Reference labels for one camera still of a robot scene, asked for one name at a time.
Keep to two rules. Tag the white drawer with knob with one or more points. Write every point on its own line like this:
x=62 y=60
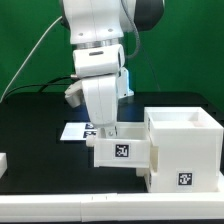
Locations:
x=129 y=149

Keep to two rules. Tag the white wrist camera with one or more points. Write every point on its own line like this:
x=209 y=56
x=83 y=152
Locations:
x=74 y=94

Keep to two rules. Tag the white marker sheet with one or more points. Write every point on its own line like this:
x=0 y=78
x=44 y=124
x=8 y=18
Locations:
x=77 y=131

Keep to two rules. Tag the white front border rail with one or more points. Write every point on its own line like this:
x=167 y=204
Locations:
x=111 y=207

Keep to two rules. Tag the white block at left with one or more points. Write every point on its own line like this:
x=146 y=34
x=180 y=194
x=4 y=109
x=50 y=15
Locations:
x=3 y=164

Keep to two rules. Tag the white drawer cabinet box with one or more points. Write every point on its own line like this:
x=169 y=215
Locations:
x=186 y=147

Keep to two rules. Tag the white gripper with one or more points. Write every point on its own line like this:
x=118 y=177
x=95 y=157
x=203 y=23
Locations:
x=101 y=98

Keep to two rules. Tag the white drawer without knob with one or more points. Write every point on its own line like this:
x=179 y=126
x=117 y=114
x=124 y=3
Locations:
x=146 y=173

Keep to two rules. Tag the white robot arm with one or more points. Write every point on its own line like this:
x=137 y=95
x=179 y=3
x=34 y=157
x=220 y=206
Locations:
x=96 y=27

